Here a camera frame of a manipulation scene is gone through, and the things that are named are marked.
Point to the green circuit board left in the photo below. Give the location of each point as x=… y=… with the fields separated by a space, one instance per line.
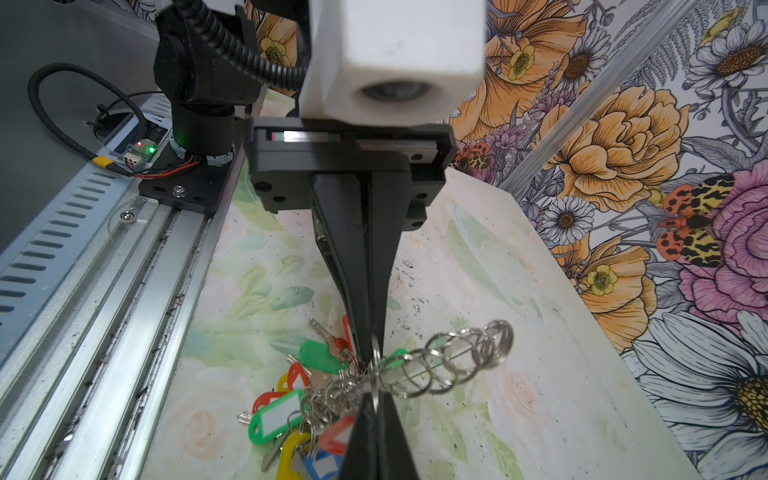
x=138 y=155

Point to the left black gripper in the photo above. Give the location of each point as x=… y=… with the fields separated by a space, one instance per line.
x=285 y=153

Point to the metal key organizer plate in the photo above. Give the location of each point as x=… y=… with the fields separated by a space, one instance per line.
x=448 y=360

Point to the left aluminium corner post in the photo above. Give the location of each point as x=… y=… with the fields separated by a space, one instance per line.
x=639 y=45

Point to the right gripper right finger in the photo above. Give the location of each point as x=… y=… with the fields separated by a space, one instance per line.
x=394 y=458

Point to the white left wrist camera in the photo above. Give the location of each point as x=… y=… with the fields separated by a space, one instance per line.
x=392 y=63

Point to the red tagged key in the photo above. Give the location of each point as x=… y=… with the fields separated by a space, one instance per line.
x=336 y=438

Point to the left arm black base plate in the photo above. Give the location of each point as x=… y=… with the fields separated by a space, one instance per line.
x=198 y=188

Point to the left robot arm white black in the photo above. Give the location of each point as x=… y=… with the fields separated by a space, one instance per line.
x=364 y=185

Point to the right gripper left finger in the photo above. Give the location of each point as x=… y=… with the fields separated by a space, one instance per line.
x=361 y=457

